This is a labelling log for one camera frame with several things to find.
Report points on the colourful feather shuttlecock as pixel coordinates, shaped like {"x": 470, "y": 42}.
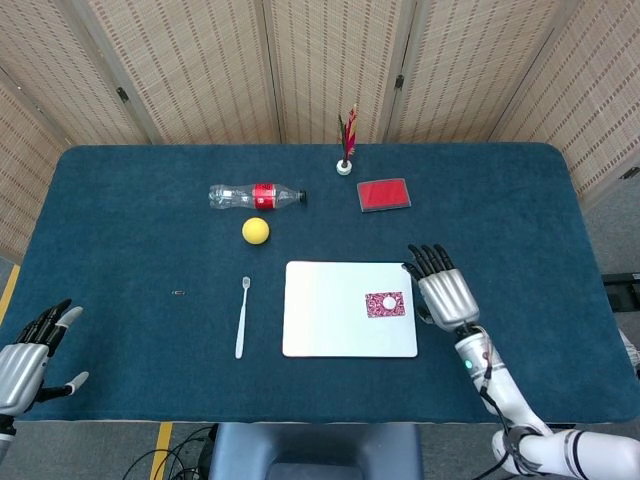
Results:
{"x": 344, "y": 167}

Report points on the blue tablecloth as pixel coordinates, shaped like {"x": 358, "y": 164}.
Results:
{"x": 150, "y": 250}

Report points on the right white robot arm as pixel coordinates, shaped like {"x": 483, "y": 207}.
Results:
{"x": 512, "y": 400}

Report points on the small white round disc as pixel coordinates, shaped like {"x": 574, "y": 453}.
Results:
{"x": 388, "y": 302}

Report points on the black screen hinge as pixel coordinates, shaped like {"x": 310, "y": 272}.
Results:
{"x": 399, "y": 81}
{"x": 121, "y": 93}

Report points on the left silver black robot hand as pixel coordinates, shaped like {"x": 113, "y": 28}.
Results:
{"x": 20, "y": 372}

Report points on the pink patterned square card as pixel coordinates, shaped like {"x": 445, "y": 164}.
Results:
{"x": 372, "y": 310}

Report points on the empty plastic cola bottle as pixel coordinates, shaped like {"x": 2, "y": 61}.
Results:
{"x": 263, "y": 196}

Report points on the yellow foam ball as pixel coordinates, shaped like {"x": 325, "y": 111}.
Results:
{"x": 256, "y": 231}

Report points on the white rectangular board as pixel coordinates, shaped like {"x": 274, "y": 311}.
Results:
{"x": 325, "y": 310}

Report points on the bamboo folding screen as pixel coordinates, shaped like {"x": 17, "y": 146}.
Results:
{"x": 200, "y": 70}

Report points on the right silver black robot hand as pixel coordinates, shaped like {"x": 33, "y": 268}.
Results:
{"x": 447, "y": 297}

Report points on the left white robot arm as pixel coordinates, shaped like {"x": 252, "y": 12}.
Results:
{"x": 5, "y": 435}

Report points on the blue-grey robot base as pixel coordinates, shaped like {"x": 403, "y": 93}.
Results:
{"x": 315, "y": 450}

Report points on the white toothbrush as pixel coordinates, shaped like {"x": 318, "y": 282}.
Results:
{"x": 241, "y": 325}

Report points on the red ink pad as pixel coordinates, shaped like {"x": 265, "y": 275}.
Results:
{"x": 384, "y": 195}

